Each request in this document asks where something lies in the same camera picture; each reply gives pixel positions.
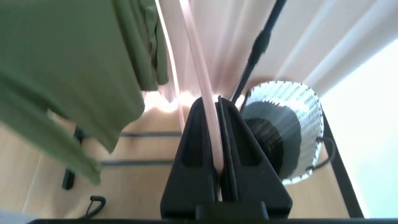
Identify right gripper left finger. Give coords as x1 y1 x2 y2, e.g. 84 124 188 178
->
160 96 220 218

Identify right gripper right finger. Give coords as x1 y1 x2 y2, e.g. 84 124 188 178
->
217 96 294 218

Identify pink clothes hanger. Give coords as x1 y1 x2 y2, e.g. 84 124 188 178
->
154 0 225 175

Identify green long-sleeved shirt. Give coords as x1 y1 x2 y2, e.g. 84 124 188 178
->
0 0 169 187

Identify white laundry basket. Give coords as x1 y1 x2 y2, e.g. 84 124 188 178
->
239 80 336 187

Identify beige curtain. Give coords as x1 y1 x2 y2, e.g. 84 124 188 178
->
154 0 398 103

